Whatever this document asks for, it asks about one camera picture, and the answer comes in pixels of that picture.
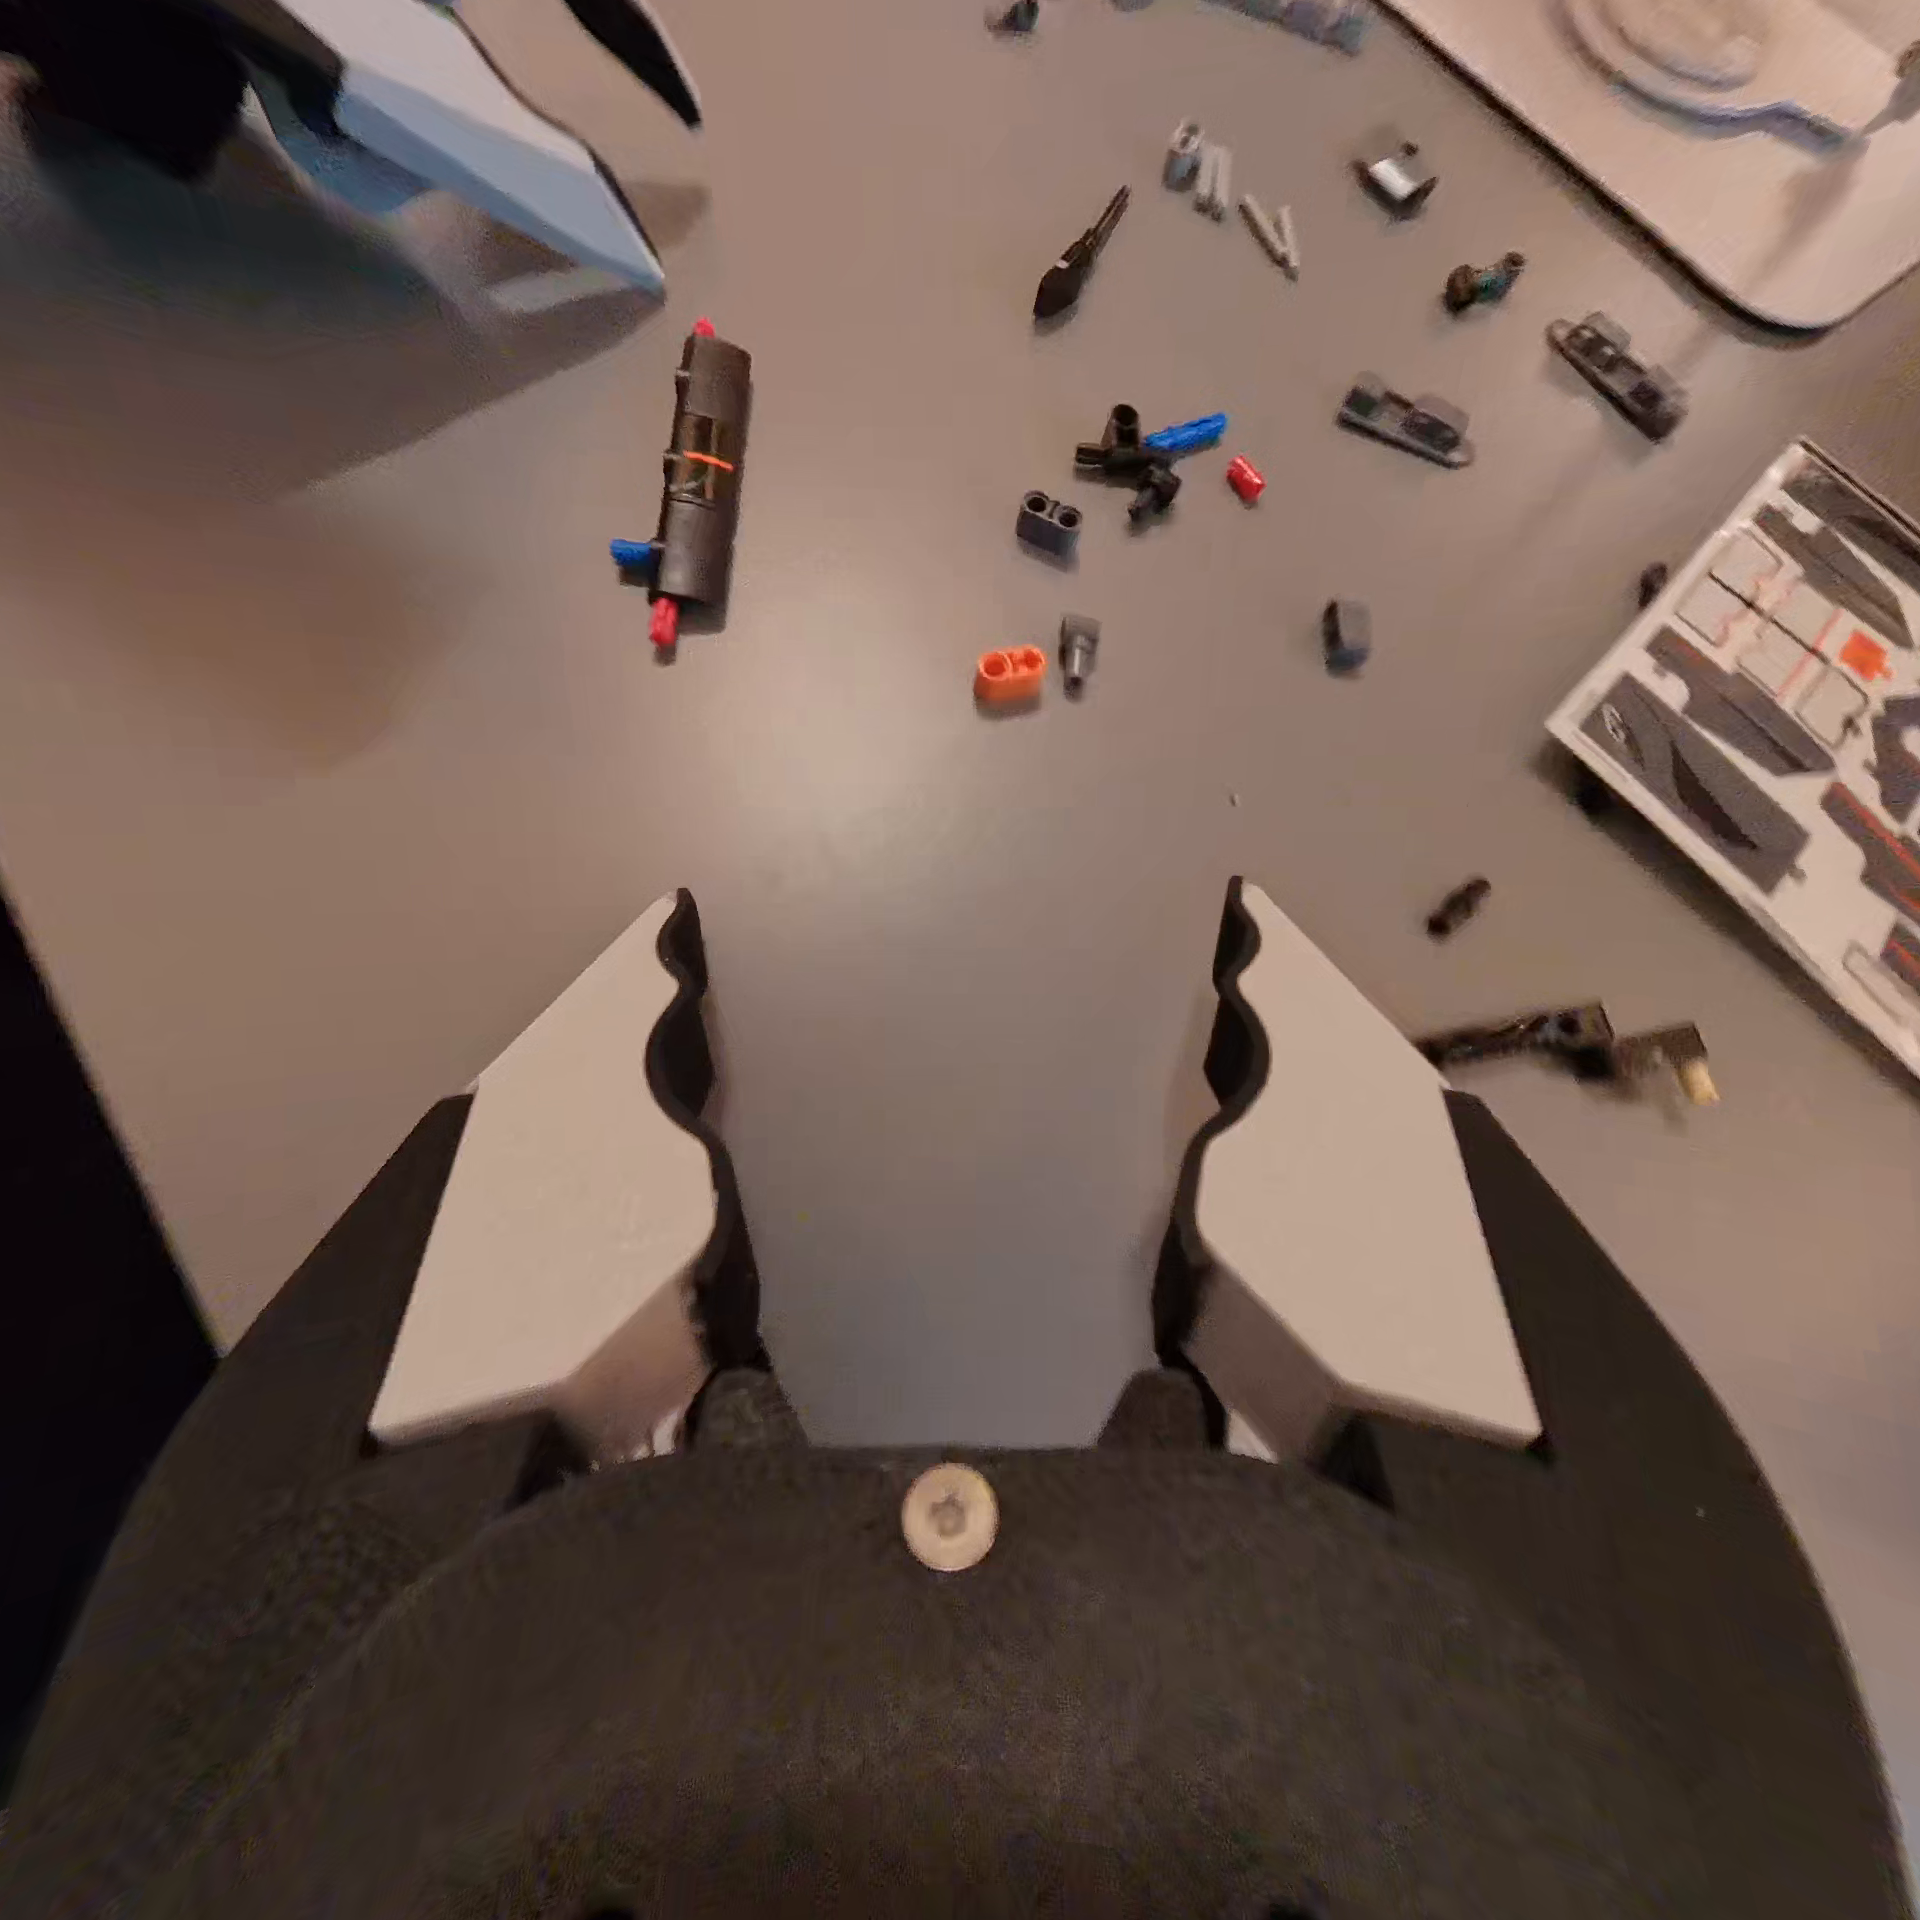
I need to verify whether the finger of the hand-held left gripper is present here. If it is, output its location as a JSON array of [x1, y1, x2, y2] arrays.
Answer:
[[248, 0, 669, 295], [562, 0, 705, 130]]

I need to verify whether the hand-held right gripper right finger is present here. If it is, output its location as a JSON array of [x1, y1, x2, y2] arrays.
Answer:
[[1152, 874, 1547, 1466]]

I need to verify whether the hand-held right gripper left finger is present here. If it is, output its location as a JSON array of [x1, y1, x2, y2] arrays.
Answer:
[[368, 887, 768, 1466]]

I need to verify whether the black lego shock absorber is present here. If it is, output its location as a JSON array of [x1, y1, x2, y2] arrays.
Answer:
[[656, 333, 753, 612]]

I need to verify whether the black lego beam with pins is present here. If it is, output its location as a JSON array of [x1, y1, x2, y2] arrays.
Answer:
[[1415, 1000, 1721, 1107]]

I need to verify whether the black lego cross connector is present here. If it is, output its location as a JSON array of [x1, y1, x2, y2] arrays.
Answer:
[[1072, 402, 1165, 482]]

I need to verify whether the long grey lego beam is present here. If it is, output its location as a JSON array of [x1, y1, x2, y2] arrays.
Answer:
[[1191, 0, 1376, 51]]

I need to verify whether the long dark grey lego panel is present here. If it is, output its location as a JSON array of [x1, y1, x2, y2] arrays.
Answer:
[[1545, 311, 1691, 444], [1335, 371, 1476, 469]]

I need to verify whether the black blade piece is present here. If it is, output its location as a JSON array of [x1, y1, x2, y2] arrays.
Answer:
[[1031, 182, 1135, 319]]

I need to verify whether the sticker sheet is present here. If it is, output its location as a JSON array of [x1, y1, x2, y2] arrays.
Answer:
[[1543, 436, 1920, 1080]]

